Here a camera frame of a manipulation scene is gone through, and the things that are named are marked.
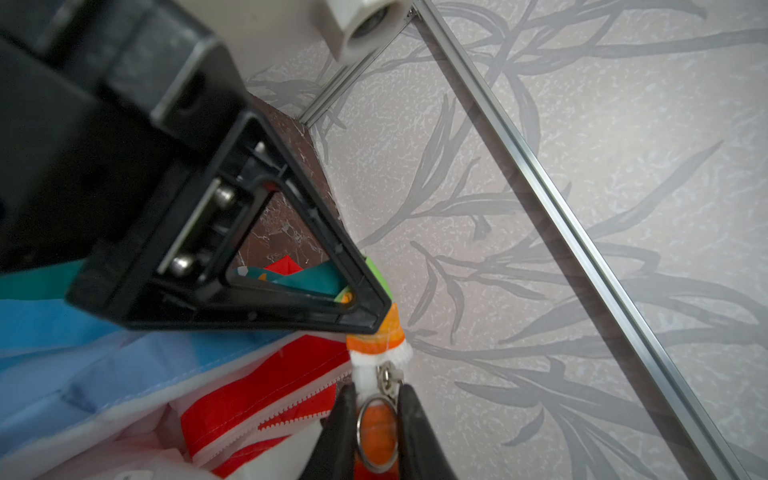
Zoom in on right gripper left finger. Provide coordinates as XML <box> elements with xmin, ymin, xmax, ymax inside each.
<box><xmin>299</xmin><ymin>383</ymin><xmax>357</xmax><ymax>480</ymax></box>

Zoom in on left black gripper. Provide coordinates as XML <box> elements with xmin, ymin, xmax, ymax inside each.
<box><xmin>1</xmin><ymin>1</ymin><xmax>248</xmax><ymax>273</ymax></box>

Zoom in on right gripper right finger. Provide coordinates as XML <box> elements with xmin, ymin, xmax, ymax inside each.
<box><xmin>397</xmin><ymin>384</ymin><xmax>457</xmax><ymax>480</ymax></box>

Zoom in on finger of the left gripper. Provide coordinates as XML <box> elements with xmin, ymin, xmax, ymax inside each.
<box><xmin>66</xmin><ymin>109</ymin><xmax>392</xmax><ymax>334</ymax></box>

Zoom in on rainbow striped kids jacket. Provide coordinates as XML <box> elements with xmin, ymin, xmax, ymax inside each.
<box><xmin>1</xmin><ymin>262</ymin><xmax>413</xmax><ymax>479</ymax></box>

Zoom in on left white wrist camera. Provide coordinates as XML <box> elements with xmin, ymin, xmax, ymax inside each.
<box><xmin>310</xmin><ymin>0</ymin><xmax>413</xmax><ymax>65</ymax></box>

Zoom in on aluminium cage frame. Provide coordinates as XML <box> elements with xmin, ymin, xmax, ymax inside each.
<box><xmin>290</xmin><ymin>1</ymin><xmax>767</xmax><ymax>479</ymax></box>

